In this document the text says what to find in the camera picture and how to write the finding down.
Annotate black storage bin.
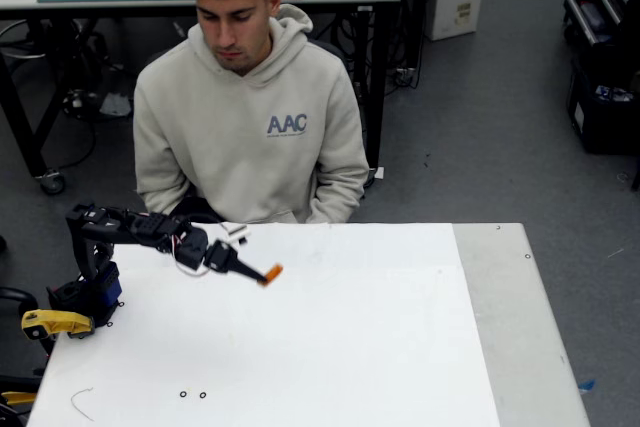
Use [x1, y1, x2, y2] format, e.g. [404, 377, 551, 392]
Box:
[566, 44, 640, 156]

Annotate black chair armrest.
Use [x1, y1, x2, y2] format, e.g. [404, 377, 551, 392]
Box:
[0, 285, 40, 318]

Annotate man in beige hoodie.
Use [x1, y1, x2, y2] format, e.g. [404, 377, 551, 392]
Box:
[132, 0, 370, 226]

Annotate grey caster wheel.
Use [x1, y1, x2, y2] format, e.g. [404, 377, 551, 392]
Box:
[38, 170, 67, 196]

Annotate thin bent wire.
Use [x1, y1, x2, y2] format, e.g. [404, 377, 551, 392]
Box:
[69, 386, 96, 422]

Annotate grey plastic bag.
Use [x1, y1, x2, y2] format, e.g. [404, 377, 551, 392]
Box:
[98, 91, 134, 118]

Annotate yellow black clamp handle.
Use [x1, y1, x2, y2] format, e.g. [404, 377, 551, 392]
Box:
[0, 374, 41, 416]

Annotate small white gripper camera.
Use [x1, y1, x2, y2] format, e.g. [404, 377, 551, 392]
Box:
[219, 222, 251, 246]

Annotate white paper sheet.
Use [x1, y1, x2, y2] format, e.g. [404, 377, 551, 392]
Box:
[25, 221, 501, 427]

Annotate black five-joint robot arm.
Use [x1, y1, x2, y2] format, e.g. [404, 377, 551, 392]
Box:
[47, 203, 210, 328]

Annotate small orange snack piece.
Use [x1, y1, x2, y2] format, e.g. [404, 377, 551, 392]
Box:
[257, 263, 284, 288]

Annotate yellow bar clamp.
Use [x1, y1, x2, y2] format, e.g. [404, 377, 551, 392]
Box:
[20, 309, 96, 342]

